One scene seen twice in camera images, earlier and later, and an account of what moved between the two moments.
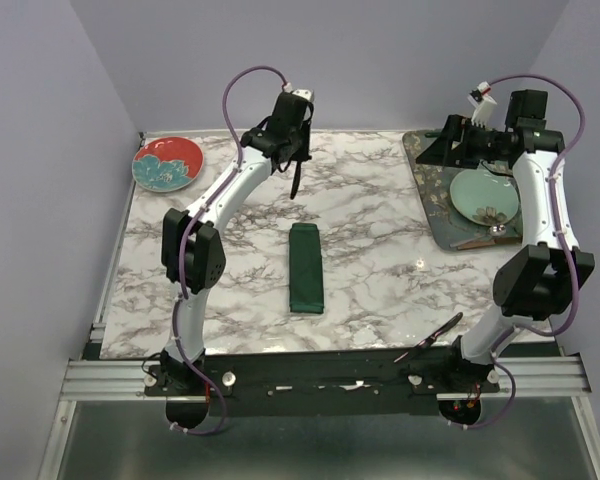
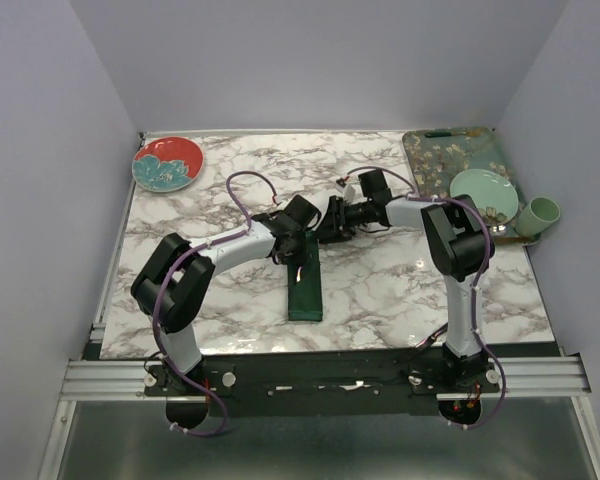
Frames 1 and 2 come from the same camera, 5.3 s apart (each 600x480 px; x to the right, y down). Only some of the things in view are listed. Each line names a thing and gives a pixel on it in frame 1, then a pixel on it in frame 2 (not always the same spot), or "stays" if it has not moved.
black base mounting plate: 236,384 stays
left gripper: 303,154 → 296,258
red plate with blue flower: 166,163 stays
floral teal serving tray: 453,231 stays
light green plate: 484,197 stays
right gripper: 438,153 → 332,228
